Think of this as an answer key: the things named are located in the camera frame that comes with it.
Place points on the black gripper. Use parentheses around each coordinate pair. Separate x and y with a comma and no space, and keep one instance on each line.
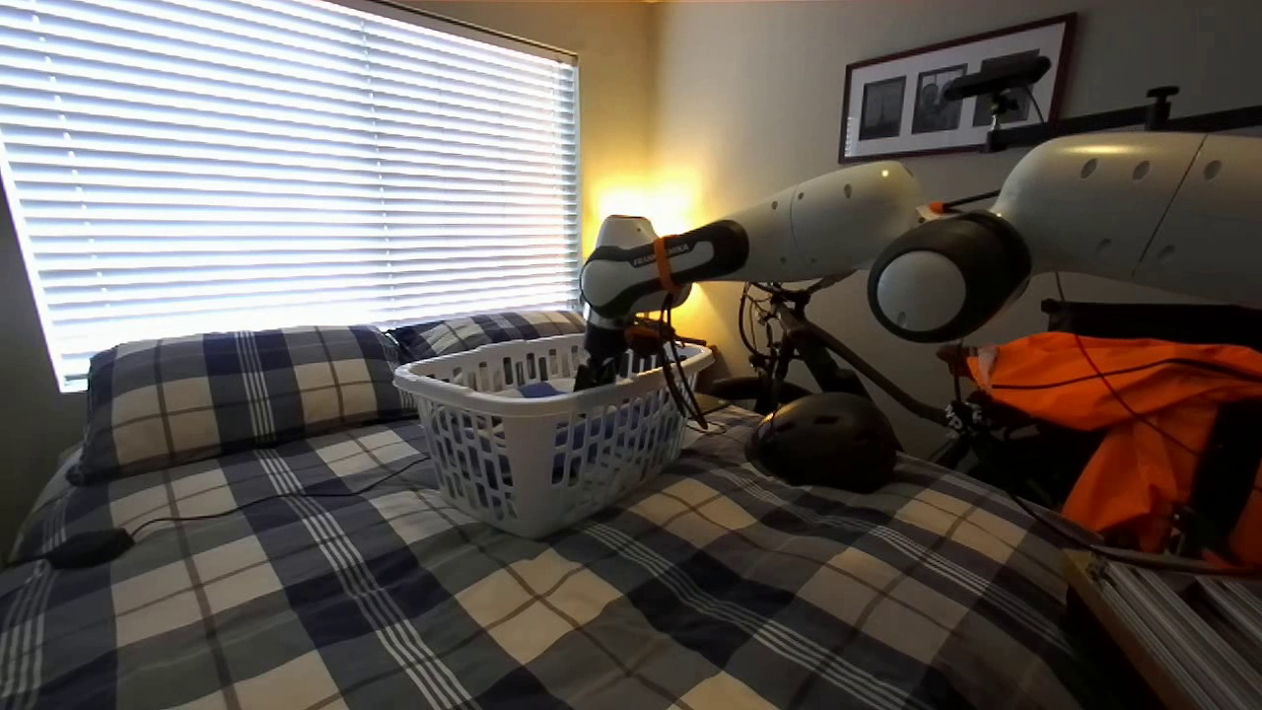
(606,343)

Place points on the blue white striped towel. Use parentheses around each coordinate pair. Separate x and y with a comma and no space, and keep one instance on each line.
(536,394)

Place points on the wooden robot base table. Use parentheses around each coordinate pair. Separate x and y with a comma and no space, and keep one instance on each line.
(1193,637)

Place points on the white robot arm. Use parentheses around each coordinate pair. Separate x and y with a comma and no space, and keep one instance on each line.
(1154,206)

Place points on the white plastic laundry basket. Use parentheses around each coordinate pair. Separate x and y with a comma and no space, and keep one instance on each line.
(545,462)

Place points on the glowing table lamp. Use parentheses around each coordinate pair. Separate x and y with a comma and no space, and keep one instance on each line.
(672,206)

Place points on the black bicycle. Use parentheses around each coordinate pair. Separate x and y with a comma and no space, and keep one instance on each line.
(778,335)

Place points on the black bicycle helmet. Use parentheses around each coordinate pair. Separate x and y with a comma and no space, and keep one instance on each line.
(827,441)

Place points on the plaid bed comforter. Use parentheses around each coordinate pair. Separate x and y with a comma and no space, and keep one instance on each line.
(332,575)

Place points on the plaid pillow near window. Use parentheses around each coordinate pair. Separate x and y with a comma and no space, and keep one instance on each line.
(198,395)

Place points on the white window blinds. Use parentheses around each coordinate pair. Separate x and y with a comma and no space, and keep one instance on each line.
(269,165)

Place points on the black computer mouse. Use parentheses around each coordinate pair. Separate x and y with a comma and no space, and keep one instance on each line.
(83,549)

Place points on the framed wall picture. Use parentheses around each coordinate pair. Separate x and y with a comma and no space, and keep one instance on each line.
(894,105)

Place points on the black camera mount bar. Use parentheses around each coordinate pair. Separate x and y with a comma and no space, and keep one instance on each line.
(1128,119)

